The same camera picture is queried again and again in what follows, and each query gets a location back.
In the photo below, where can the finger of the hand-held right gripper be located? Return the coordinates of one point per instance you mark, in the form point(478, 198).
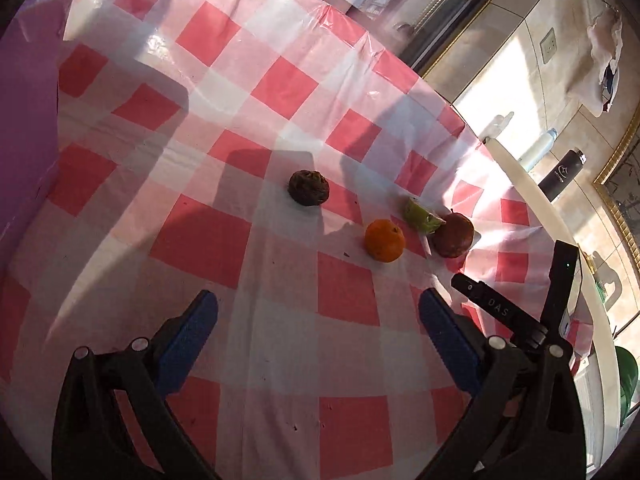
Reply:
point(492, 305)
point(565, 280)

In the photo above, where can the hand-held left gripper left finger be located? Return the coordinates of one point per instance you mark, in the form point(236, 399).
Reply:
point(187, 345)

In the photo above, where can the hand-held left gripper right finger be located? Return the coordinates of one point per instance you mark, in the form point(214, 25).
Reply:
point(450, 345)

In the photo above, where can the red apple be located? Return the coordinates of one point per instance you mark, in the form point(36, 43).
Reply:
point(452, 235)

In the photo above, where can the green fruit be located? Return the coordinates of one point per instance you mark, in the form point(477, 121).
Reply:
point(421, 215)

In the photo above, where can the large orange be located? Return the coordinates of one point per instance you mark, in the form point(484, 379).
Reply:
point(384, 240)

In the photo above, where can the dark brown mangosteen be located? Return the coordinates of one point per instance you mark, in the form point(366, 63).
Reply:
point(309, 188)

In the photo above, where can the purple box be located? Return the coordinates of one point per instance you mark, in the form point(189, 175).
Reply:
point(27, 125)

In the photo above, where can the black bottle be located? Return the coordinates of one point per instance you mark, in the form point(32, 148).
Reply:
point(562, 175)

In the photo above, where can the green stool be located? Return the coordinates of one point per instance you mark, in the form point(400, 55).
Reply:
point(627, 385)

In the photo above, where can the clear water bottle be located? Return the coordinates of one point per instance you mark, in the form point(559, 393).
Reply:
point(536, 149)

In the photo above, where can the white cloth bag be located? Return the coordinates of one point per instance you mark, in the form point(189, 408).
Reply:
point(602, 65)

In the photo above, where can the red white checkered tablecloth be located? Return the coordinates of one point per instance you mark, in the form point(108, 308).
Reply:
point(280, 125)

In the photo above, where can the gold picture frame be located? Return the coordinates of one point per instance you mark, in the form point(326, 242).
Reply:
point(620, 185)

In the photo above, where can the wall socket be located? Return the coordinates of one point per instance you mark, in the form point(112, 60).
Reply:
point(548, 45)

